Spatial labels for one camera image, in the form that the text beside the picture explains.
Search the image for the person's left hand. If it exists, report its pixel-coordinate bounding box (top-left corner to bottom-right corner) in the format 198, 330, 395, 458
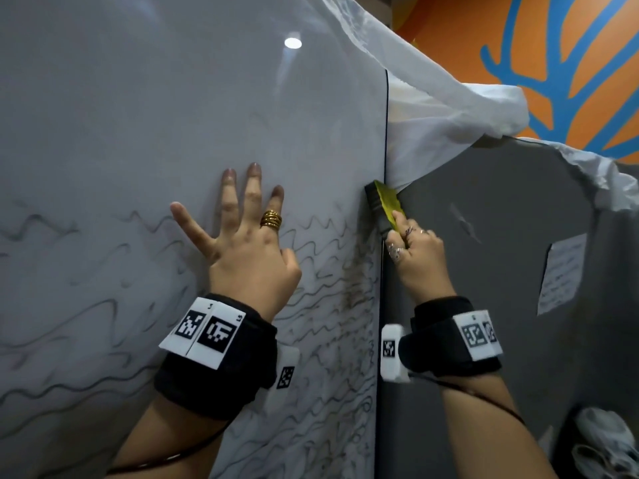
169, 162, 304, 325

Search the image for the person's right hand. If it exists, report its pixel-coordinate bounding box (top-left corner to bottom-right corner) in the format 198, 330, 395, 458
385, 210, 458, 303

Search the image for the yellow and black whiteboard eraser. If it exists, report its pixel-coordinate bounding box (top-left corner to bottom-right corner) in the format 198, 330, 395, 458
364, 180, 408, 236

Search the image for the large scribbled whiteboard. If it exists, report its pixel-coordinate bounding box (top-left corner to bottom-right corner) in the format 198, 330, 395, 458
0, 0, 390, 479

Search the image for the person's right forearm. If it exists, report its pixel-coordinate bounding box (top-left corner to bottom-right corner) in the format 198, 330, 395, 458
439, 373, 558, 479

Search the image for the black wristband with marker tag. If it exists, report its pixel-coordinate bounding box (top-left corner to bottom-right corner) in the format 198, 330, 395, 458
397, 296, 505, 379
153, 293, 280, 422

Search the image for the grey partition panel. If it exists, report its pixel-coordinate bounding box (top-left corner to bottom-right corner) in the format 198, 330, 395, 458
381, 136, 639, 479

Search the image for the white paper note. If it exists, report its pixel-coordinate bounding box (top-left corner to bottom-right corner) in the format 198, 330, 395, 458
536, 233, 589, 318

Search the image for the white cloth sheet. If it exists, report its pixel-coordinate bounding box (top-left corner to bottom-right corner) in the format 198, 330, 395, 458
317, 0, 639, 213

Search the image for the white cup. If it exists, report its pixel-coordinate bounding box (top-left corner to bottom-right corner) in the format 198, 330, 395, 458
571, 443, 631, 479

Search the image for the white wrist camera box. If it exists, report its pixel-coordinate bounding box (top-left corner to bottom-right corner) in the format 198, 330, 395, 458
380, 323, 413, 385
259, 343, 302, 416

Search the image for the thin black cable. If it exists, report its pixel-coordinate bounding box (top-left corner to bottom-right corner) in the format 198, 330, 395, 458
409, 371, 526, 428
105, 418, 234, 476

